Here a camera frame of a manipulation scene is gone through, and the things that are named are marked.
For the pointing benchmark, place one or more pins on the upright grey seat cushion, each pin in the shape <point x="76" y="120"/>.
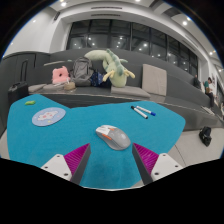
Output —
<point x="154" y="80"/>

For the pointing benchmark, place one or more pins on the green dragon plush toy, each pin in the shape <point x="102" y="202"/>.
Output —
<point x="116" y="71"/>

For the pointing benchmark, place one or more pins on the grey and white computer mouse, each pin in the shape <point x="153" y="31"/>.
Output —
<point x="115" y="138"/>

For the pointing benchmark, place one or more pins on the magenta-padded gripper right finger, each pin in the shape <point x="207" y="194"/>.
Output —
<point x="163" y="165"/>

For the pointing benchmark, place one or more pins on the black bag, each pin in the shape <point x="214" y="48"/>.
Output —
<point x="205" y="135"/>

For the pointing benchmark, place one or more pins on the tan round woven pouch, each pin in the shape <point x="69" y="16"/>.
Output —
<point x="69" y="86"/>

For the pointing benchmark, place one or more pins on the flat grey seat cushion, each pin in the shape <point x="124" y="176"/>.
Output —
<point x="36" y="88"/>
<point x="130" y="91"/>

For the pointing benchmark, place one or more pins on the navy star-print cloth bag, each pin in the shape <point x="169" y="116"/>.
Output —
<point x="98" y="80"/>

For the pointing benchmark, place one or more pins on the pink plush cushion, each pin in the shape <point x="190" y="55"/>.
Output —
<point x="60" y="76"/>

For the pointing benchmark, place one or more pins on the white marker with blue cap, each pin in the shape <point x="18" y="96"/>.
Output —
<point x="146" y="110"/>

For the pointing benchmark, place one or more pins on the round light blue mouse pad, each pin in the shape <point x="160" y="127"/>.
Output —
<point x="48" y="116"/>

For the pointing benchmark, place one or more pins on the white marker with black cap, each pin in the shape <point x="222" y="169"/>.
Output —
<point x="140" y="112"/>

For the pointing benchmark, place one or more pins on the person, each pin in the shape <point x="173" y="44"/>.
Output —
<point x="197" y="82"/>
<point x="208" y="89"/>

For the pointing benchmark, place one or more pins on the black suitcase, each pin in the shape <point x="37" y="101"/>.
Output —
<point x="18" y="92"/>

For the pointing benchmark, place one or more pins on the grey backpack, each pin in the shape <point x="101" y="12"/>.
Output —
<point x="82" y="70"/>

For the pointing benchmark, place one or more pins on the large dark window wall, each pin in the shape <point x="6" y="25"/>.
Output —
<point x="100" y="35"/>

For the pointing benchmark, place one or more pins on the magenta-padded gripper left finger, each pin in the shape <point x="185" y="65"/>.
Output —
<point x="58" y="165"/>

